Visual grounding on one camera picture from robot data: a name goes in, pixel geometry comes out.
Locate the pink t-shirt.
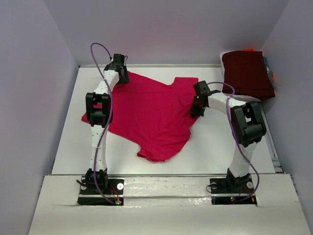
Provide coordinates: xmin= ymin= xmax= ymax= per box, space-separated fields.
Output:
xmin=81 ymin=71 xmax=199 ymax=163

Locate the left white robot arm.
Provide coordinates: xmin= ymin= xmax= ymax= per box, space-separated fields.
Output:
xmin=84 ymin=54 xmax=129 ymax=193

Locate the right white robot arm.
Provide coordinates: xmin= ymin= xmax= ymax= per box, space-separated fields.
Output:
xmin=189 ymin=81 xmax=267 ymax=194

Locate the teal orange item beside stack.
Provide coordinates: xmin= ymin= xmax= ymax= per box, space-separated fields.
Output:
xmin=263 ymin=56 xmax=276 ymax=89

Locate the dark red folded t-shirt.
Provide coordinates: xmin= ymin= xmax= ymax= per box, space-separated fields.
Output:
xmin=222 ymin=50 xmax=276 ymax=100

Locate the metal rail right side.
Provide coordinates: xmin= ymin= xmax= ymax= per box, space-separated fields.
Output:
xmin=261 ymin=105 xmax=284 ymax=174

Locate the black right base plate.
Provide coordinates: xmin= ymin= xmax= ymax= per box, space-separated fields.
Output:
xmin=206 ymin=178 xmax=257 ymax=205

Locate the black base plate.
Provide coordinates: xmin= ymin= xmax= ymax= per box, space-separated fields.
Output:
xmin=206 ymin=178 xmax=257 ymax=205
xmin=76 ymin=177 xmax=125 ymax=206

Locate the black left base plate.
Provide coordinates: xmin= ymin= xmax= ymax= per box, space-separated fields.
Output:
xmin=76 ymin=177 xmax=125 ymax=206

